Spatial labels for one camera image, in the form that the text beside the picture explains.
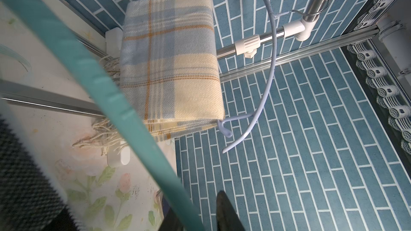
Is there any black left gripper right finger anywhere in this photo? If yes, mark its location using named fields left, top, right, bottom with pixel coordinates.
left=216, top=190, right=245, bottom=231

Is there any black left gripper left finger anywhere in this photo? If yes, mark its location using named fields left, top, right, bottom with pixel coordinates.
left=162, top=196, right=183, bottom=231

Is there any teal green clothes hanger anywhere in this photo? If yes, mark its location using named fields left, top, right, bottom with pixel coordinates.
left=0, top=0, right=206, bottom=231

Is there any light blue clothes hanger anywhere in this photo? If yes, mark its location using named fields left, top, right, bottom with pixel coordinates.
left=203, top=0, right=331, bottom=154

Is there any black grey checkered mat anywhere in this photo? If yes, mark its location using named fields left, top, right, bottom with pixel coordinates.
left=1, top=118, right=86, bottom=231

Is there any plaid cream blue scarf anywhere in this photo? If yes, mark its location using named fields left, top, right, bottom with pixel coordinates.
left=72, top=0, right=225, bottom=155

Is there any white and steel clothes rack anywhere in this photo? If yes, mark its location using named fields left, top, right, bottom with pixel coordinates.
left=0, top=0, right=341, bottom=167

